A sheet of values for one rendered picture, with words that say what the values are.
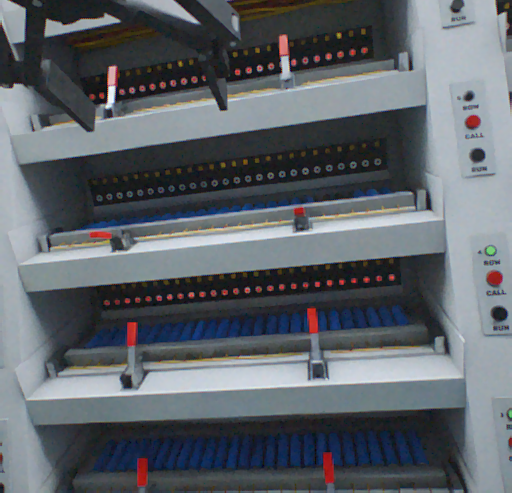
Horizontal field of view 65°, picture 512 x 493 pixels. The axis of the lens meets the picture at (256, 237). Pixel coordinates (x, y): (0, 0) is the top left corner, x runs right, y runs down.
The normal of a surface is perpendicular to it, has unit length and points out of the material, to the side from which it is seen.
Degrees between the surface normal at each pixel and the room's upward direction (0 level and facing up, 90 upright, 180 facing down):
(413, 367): 20
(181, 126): 110
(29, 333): 90
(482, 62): 90
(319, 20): 90
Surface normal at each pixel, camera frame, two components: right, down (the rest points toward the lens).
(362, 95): -0.11, 0.30
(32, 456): 0.98, -0.11
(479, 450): -0.15, -0.05
